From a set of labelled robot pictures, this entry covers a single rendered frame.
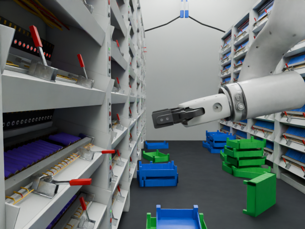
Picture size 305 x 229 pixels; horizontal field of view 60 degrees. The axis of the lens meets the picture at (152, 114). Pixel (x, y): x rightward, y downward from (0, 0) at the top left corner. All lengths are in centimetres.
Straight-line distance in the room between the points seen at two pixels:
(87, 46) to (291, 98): 63
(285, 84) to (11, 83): 50
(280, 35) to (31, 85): 48
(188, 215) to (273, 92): 94
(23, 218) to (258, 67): 58
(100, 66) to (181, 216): 85
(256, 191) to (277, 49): 117
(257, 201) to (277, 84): 122
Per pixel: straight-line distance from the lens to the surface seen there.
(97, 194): 96
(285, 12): 62
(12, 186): 45
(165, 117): 53
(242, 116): 59
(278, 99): 60
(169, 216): 140
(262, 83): 60
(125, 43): 163
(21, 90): 37
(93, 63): 92
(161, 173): 215
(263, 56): 69
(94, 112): 91
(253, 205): 174
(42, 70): 47
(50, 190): 49
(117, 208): 142
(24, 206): 45
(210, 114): 55
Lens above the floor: 68
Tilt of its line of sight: 3 degrees down
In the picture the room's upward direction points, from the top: straight up
